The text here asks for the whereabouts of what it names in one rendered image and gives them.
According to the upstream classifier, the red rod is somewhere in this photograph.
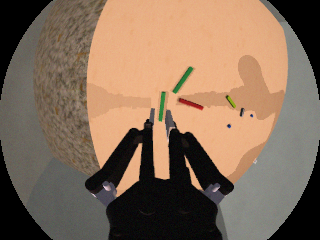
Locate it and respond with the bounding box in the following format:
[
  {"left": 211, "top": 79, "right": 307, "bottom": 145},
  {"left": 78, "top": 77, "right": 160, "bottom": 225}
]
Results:
[{"left": 179, "top": 98, "right": 203, "bottom": 110}]

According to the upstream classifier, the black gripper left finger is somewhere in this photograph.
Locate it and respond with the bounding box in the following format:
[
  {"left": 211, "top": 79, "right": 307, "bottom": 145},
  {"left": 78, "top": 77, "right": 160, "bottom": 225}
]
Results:
[{"left": 85, "top": 108, "right": 157, "bottom": 215}]

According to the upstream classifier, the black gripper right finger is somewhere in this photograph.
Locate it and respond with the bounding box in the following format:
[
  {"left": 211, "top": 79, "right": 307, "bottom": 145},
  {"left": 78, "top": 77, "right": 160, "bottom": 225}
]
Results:
[{"left": 165, "top": 109, "right": 234, "bottom": 214}]

